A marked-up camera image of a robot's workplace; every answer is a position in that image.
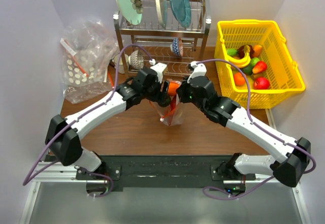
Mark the red toy lobster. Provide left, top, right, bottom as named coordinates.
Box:
left=169, top=95, right=183, bottom=126

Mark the dark green toy avocado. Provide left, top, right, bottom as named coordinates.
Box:
left=158, top=96, right=171, bottom=108

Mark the toy orange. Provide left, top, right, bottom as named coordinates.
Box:
left=233, top=72, right=247, bottom=86
left=167, top=80, right=181, bottom=97

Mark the clear zip bag orange zipper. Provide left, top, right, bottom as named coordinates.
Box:
left=149, top=79, right=185, bottom=126

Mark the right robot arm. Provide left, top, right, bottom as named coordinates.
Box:
left=176, top=76, right=311, bottom=187

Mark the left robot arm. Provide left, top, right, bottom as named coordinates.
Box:
left=45, top=63, right=168, bottom=179

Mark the pile of clear zip bags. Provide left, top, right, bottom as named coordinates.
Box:
left=60, top=18, right=119, bottom=104

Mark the grey patterned bowl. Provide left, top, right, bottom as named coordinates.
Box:
left=128, top=49, right=144, bottom=70

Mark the cream enamel mug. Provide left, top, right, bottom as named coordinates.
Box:
left=111, top=55, right=125, bottom=74

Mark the blue patterned bowl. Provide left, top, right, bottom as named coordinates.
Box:
left=170, top=38, right=183, bottom=57

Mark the metal dish rack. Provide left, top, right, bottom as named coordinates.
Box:
left=113, top=0, right=212, bottom=77

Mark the green toy lime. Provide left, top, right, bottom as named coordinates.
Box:
left=226, top=48, right=238, bottom=57

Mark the toy banana bunch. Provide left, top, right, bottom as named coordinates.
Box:
left=226, top=52, right=251, bottom=68

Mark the red toy apple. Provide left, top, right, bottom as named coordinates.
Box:
left=253, top=77, right=270, bottom=90

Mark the red yellow toy mango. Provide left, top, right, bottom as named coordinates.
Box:
left=252, top=60, right=267, bottom=74

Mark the orange toy fruit back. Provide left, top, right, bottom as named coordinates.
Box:
left=253, top=45, right=263, bottom=57

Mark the teal blue plate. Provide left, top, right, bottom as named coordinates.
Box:
left=170, top=0, right=191, bottom=28

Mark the mint green floral plate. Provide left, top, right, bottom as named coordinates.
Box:
left=116, top=0, right=143, bottom=25

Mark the yellow plastic basket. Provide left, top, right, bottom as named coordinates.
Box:
left=214, top=19, right=306, bottom=109

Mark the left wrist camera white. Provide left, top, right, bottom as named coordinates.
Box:
left=149, top=59, right=167, bottom=83

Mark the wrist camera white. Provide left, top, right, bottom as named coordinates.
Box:
left=187, top=61, right=207, bottom=83
left=149, top=59, right=167, bottom=83

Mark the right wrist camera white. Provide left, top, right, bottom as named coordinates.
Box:
left=187, top=61, right=207, bottom=83

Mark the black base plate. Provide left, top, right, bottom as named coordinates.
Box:
left=44, top=154, right=257, bottom=193

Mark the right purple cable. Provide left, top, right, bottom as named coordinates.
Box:
left=190, top=58, right=317, bottom=200

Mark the purple cable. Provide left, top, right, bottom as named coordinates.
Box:
left=22, top=44, right=156, bottom=198
left=190, top=58, right=317, bottom=200

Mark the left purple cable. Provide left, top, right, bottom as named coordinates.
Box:
left=22, top=44, right=156, bottom=198

